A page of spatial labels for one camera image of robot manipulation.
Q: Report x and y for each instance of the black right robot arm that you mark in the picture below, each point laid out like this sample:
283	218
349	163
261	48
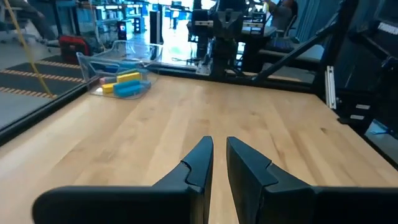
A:
224	53

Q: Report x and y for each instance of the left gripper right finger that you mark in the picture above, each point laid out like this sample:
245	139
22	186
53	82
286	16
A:
280	205

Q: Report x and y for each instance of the blue rectangular block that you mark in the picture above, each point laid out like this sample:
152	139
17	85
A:
110	69

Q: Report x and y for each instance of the long blue block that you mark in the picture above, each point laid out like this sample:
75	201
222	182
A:
127	88

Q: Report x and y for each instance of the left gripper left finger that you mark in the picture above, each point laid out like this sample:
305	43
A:
124	205

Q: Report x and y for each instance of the black hazard-edged floor mat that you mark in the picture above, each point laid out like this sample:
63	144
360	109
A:
40	77

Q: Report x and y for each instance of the teal rectangular block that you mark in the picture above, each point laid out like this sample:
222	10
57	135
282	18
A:
127	71

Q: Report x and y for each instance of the white mounting bracket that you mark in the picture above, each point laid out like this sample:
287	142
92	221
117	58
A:
330	87

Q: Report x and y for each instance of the yellow rectangular block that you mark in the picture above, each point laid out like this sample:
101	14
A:
109	88
129	77

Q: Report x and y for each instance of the clear plastic bin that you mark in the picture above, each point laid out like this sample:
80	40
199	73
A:
124	53

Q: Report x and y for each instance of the red black bag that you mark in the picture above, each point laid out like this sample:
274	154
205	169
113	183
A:
73	46

